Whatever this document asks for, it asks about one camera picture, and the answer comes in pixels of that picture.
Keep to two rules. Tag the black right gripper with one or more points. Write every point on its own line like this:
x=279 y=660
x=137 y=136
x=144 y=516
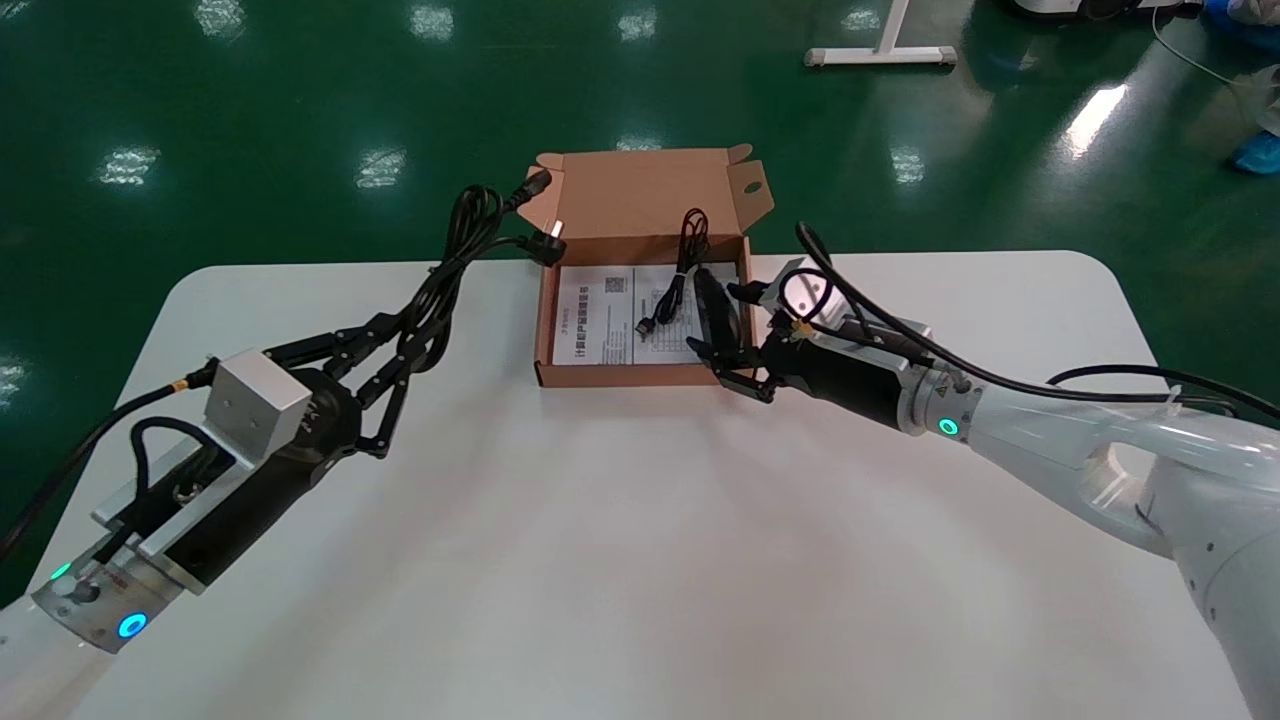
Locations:
x=840 y=380

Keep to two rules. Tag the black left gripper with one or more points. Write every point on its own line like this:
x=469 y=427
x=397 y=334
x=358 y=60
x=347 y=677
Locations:
x=260 y=500

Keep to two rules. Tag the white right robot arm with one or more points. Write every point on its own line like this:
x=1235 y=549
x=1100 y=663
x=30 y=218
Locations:
x=1100 y=450

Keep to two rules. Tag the brown cardboard storage box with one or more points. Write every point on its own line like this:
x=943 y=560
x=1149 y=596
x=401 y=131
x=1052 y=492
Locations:
x=640 y=190

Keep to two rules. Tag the white printed paper manual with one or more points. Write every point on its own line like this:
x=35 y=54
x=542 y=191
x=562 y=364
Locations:
x=600 y=320

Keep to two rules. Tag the white black machine base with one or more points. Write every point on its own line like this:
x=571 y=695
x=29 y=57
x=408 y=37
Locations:
x=1050 y=6

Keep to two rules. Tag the blue shoe cover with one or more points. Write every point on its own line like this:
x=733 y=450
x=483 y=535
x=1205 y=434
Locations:
x=1225 y=10
x=1258 y=153

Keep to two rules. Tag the white coverall leg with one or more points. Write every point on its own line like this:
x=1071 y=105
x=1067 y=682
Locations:
x=1264 y=100

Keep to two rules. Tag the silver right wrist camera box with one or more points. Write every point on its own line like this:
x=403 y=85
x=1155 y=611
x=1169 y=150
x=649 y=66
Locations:
x=812 y=292

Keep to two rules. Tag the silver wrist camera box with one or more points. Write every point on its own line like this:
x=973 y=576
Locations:
x=812 y=292
x=255 y=400

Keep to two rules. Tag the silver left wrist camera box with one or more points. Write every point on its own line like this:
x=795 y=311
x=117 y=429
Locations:
x=255 y=400

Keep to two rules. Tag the white metal table frame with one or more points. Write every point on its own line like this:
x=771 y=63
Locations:
x=880 y=55

